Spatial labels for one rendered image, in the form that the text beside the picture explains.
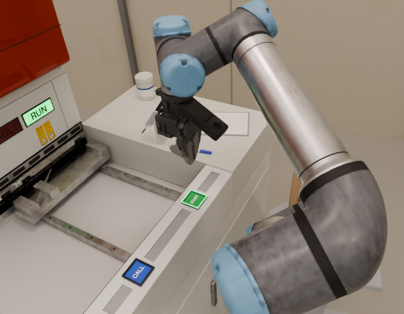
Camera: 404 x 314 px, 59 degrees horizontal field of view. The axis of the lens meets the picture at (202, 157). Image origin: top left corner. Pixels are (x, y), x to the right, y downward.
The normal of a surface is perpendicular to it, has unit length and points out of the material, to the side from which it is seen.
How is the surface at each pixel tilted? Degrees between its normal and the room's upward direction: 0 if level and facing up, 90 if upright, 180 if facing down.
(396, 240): 0
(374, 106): 90
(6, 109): 90
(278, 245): 25
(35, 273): 0
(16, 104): 90
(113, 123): 0
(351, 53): 90
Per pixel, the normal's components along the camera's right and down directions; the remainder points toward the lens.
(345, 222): -0.22, -0.47
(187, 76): 0.18, 0.61
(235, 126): -0.06, -0.77
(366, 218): 0.20, -0.36
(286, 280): -0.21, -0.03
